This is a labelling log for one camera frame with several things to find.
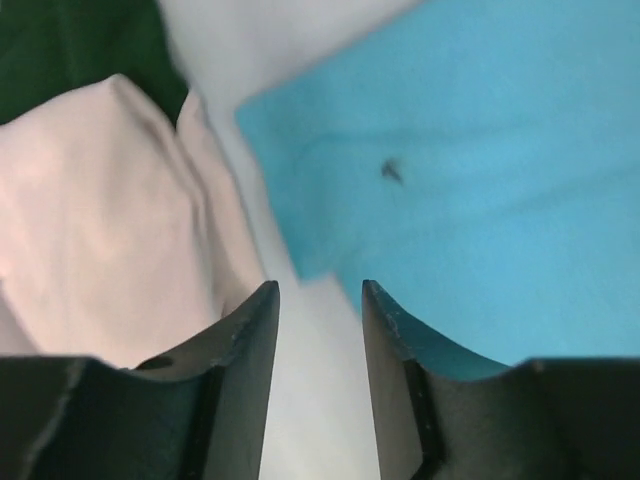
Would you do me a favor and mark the folded white t shirt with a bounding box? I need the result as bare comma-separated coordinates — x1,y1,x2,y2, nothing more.
1,75,265,367

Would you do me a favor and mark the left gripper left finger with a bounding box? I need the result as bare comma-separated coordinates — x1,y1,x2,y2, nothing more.
1,281,280,479

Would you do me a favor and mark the light blue t shirt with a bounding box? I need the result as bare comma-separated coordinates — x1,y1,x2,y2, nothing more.
236,1,639,364

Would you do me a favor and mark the folded dark green t shirt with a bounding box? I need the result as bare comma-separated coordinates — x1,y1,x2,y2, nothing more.
1,0,188,123

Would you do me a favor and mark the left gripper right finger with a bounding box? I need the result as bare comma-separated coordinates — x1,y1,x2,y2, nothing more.
362,280,639,479

